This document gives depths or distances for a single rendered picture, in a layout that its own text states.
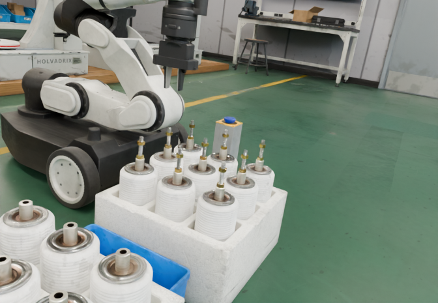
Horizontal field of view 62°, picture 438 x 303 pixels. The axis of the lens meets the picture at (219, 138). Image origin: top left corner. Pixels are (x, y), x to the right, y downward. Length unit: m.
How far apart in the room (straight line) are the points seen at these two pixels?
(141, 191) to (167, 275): 0.21
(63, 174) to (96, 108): 0.30
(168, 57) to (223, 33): 5.58
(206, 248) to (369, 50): 5.21
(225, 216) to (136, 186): 0.25
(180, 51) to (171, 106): 0.35
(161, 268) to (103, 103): 0.73
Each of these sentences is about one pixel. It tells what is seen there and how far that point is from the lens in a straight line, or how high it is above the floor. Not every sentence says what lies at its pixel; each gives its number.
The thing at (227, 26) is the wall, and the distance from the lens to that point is 6.52.
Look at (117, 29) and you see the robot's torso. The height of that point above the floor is 0.56.
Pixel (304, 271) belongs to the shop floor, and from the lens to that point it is 1.13.
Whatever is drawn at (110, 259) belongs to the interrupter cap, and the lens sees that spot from 0.65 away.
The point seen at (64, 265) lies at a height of 0.24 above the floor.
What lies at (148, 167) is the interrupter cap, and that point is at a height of 0.25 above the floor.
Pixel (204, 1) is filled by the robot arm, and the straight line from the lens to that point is 0.96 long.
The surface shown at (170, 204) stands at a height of 0.22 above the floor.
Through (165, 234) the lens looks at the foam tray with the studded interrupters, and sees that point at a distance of 0.89.
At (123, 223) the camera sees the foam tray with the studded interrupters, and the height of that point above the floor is 0.13.
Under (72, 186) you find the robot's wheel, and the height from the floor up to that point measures 0.08.
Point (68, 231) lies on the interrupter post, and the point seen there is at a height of 0.28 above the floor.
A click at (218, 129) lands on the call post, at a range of 1.25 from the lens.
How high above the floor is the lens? 0.64
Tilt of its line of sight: 18 degrees down
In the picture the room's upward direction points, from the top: 8 degrees clockwise
